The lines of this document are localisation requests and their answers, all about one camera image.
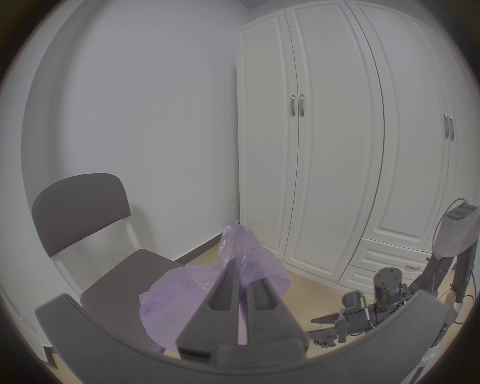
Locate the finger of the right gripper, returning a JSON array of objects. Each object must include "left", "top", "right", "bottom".
[{"left": 310, "top": 313, "right": 340, "bottom": 328}]

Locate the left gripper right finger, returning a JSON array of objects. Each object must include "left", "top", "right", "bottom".
[{"left": 245, "top": 277, "right": 311, "bottom": 356}]

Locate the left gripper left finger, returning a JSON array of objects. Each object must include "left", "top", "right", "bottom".
[{"left": 175, "top": 259, "right": 241, "bottom": 361}]

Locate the purple plastic bag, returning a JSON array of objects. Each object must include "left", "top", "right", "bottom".
[{"left": 139, "top": 220, "right": 293, "bottom": 353}]

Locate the grey and white chair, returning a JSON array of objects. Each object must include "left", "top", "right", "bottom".
[{"left": 32, "top": 172, "right": 186, "bottom": 355}]

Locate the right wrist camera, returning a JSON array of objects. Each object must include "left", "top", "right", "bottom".
[{"left": 342, "top": 290, "right": 366, "bottom": 312}]

